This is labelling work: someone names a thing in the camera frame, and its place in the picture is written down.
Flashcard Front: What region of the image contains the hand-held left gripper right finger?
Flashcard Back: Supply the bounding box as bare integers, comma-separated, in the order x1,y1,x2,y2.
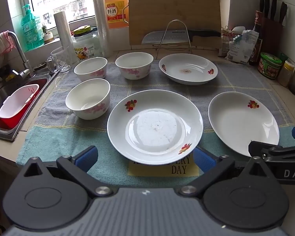
181,147,271,198

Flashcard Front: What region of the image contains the dark soy sauce bottle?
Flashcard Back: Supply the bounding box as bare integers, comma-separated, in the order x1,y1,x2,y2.
248,11,264,66

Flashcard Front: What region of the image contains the metal faucet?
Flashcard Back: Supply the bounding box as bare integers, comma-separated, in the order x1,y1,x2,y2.
6,31,36,78

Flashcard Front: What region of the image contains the white floral bowl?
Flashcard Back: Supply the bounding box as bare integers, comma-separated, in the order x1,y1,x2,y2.
74,57,108,82
115,52,154,80
65,78,111,120

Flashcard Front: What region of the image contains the small potted plant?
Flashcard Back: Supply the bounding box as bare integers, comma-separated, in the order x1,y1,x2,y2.
41,23,55,43

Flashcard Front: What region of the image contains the grey green checked towel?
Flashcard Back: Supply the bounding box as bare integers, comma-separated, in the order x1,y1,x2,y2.
16,60,295,187

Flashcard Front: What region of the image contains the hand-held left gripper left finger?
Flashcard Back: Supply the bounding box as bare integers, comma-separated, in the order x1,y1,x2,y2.
23,146,113,198

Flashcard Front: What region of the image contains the white printed bag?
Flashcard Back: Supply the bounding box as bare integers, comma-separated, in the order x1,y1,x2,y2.
225,29,258,64

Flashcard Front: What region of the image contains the bamboo cutting board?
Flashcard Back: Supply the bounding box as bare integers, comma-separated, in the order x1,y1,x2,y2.
128,0,222,52

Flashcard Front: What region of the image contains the green lidded sauce jar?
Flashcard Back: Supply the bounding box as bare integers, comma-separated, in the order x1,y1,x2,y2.
258,52,283,80

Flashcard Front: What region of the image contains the metal wire rack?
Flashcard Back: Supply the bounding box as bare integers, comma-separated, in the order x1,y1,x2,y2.
152,20,195,59

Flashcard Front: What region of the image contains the clear glass mug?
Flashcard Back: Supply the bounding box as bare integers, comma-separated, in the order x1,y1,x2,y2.
47,46,73,73

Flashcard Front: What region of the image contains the window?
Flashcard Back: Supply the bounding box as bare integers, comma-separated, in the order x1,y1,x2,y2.
5,0,202,54

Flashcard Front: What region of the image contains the stainless steel sink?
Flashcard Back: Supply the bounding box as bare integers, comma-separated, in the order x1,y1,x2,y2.
0,64,61,142

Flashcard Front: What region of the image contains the white plate with centre stain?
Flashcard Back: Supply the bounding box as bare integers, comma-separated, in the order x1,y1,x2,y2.
159,53,218,85

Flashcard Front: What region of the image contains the yellow lidded spice jar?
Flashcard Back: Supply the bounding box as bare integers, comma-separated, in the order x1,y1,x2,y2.
277,60,295,87

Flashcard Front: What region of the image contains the glass jar with yellow lid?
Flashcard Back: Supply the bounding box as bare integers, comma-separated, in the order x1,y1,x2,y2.
71,25,100,61

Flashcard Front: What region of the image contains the black handled kitchen knife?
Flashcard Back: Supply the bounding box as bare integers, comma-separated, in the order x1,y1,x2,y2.
142,29,222,45

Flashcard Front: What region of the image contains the white plastic basin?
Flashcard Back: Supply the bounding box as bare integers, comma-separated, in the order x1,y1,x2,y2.
0,84,40,118

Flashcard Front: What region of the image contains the orange cooking wine bottle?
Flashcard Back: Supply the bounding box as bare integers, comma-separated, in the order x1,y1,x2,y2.
103,0,129,30

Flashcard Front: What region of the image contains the large clear plastic wrap roll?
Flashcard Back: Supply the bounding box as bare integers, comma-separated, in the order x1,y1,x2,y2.
92,0,113,57

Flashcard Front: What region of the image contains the green dish soap bottle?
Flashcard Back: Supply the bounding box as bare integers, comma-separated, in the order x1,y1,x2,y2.
21,4,45,50

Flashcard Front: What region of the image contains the slim white plastic roll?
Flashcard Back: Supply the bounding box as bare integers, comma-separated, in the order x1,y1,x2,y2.
53,11,79,64

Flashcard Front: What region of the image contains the white fruit print plate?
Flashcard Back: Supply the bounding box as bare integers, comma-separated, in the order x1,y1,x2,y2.
107,90,203,166
208,91,280,157

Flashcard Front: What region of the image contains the pink cloth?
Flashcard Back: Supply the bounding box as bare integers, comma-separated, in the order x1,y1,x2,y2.
0,31,15,59

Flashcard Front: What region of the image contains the dark red knife block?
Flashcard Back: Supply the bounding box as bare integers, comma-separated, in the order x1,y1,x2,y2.
262,17,289,62

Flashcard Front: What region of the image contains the orange white bag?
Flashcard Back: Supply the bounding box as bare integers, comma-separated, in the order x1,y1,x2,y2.
219,26,246,57

